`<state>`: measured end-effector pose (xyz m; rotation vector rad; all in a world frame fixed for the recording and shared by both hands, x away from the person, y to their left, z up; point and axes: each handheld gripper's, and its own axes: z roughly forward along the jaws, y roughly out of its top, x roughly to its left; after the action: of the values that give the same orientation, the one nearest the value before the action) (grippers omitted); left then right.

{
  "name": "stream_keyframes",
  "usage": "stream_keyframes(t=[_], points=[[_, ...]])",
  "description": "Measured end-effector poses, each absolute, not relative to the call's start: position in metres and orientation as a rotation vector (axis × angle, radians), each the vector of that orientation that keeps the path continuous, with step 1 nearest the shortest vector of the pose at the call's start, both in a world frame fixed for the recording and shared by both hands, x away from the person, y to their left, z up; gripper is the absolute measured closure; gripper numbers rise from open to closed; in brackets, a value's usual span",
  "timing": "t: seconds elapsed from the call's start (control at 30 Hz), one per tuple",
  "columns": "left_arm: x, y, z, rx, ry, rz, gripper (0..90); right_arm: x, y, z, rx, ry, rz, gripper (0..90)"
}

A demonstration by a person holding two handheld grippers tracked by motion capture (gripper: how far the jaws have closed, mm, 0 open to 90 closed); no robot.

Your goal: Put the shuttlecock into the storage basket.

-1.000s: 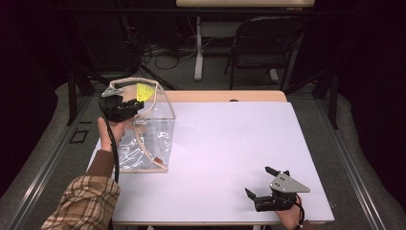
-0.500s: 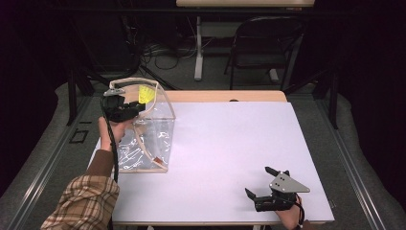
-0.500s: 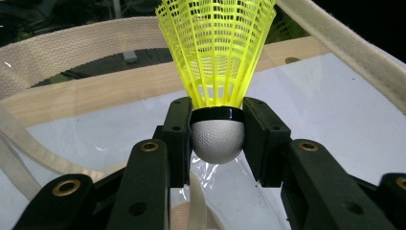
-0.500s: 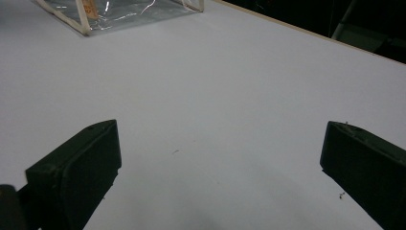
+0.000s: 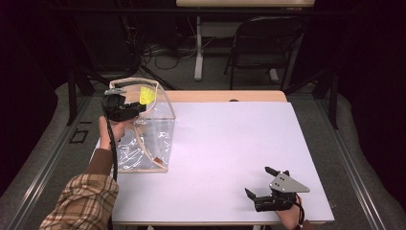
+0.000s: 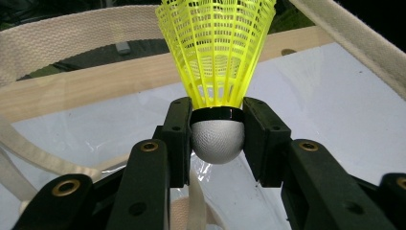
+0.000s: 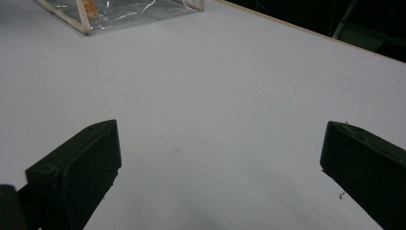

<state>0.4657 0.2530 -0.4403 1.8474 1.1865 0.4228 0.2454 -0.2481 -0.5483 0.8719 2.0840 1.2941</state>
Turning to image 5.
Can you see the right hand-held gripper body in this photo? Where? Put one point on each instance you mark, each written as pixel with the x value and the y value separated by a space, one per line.
pixel 282 191

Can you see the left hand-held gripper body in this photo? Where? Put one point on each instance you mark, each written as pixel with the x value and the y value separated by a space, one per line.
pixel 118 108

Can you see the yellow shuttlecock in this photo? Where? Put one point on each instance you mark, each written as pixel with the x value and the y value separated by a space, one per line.
pixel 147 95

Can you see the clear plastic bag beige trim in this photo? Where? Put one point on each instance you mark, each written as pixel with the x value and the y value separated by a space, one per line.
pixel 150 143

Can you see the person's left hand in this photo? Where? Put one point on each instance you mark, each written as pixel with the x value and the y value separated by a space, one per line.
pixel 110 132

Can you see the person's right hand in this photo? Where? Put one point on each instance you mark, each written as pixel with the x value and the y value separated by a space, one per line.
pixel 288 217

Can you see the white table cover sheet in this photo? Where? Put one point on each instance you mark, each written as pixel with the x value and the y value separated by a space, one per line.
pixel 217 159

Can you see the black metal stand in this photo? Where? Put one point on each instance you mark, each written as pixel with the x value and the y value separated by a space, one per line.
pixel 333 96
pixel 72 96

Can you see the light wooden table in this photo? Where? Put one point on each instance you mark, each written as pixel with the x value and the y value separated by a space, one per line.
pixel 223 96

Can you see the black folding chair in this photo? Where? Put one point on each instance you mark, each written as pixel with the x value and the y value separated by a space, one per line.
pixel 265 48

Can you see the beige desk white legs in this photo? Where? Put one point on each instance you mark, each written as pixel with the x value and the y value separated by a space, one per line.
pixel 242 3

